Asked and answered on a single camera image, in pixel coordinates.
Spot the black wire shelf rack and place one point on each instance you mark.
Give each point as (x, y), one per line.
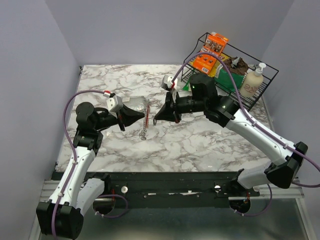
(228, 102)

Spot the aluminium extrusion rail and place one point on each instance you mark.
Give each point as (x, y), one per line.
(48, 189)
(263, 192)

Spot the metal keyring coil red holder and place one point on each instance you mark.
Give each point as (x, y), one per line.
(145, 128)

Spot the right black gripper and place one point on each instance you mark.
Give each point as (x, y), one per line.
(167, 113)

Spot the cream pump soap bottle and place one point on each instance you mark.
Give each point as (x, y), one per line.
(252, 81)

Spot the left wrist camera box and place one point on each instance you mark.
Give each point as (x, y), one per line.
(114, 104)

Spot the green and brown bag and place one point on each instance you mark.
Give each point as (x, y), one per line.
(238, 69)

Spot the yellow snack packet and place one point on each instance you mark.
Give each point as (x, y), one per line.
(215, 71)

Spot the white green pouch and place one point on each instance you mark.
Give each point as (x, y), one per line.
(187, 87)

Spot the right aluminium extrusion rail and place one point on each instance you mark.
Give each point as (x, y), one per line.
(263, 192)

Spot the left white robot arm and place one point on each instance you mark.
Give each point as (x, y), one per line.
(63, 214)

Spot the orange snack box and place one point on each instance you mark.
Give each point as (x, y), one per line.
(214, 44)

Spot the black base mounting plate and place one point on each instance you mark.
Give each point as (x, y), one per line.
(155, 190)

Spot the clear plastic bag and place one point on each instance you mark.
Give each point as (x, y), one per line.
(136, 103)

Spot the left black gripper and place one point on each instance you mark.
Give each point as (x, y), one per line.
(127, 115)

